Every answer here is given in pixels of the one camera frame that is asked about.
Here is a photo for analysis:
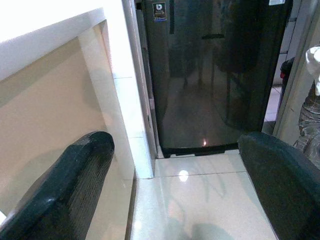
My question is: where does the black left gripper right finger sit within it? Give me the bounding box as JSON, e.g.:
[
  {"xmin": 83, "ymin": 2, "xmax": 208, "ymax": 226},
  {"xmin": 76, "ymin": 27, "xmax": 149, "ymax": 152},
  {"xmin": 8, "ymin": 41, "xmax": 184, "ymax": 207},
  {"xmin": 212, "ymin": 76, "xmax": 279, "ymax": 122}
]
[{"xmin": 237, "ymin": 131, "xmax": 320, "ymax": 240}]

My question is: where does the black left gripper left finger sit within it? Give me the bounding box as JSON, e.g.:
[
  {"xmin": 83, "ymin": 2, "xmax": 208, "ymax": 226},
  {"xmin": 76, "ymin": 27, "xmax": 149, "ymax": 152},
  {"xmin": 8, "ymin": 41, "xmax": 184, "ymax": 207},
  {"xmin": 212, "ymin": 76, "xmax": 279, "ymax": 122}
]
[{"xmin": 0, "ymin": 130, "xmax": 115, "ymax": 240}]

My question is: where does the pale door frame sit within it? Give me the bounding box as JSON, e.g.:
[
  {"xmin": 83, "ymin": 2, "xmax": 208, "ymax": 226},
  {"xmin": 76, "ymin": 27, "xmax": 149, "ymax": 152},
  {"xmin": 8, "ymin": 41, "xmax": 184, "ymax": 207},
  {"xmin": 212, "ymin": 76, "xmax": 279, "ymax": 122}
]
[{"xmin": 272, "ymin": 0, "xmax": 320, "ymax": 141}]

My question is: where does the black and red appliance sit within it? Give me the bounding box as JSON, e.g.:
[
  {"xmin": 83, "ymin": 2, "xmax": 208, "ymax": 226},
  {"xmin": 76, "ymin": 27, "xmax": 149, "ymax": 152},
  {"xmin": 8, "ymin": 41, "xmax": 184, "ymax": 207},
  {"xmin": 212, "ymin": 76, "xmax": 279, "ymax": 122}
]
[{"xmin": 279, "ymin": 56, "xmax": 296, "ymax": 106}]

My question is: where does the cream kitchen counter cabinet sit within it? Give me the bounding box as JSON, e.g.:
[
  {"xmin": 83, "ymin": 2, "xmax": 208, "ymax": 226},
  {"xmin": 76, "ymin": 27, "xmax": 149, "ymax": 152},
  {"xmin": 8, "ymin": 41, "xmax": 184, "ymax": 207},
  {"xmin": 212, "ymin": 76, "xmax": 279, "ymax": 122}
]
[{"xmin": 0, "ymin": 7, "xmax": 161, "ymax": 240}]

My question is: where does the dark grey glossy refrigerator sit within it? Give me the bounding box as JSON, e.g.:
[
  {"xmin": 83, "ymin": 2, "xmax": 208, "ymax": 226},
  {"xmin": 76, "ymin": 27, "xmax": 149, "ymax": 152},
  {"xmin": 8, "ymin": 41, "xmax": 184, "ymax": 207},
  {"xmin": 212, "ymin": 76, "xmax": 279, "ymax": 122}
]
[{"xmin": 141, "ymin": 0, "xmax": 294, "ymax": 158}]

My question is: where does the dark marbled vase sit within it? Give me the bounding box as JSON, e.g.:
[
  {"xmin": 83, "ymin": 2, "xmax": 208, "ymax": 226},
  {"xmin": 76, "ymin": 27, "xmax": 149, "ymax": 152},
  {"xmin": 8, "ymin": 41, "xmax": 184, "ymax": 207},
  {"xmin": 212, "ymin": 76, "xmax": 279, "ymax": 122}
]
[{"xmin": 292, "ymin": 82, "xmax": 320, "ymax": 151}]

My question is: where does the white cloth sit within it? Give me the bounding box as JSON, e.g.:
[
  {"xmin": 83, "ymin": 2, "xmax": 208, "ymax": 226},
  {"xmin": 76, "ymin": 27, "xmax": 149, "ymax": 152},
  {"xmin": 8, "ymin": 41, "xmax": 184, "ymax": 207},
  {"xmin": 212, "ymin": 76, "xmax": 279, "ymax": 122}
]
[{"xmin": 305, "ymin": 44, "xmax": 320, "ymax": 97}]

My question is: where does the energy label sticker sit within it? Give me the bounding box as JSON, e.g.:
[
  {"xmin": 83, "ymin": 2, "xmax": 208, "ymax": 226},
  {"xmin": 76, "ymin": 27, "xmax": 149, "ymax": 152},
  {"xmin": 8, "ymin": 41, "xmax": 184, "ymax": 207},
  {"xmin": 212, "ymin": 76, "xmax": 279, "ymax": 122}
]
[{"xmin": 152, "ymin": 2, "xmax": 168, "ymax": 23}]

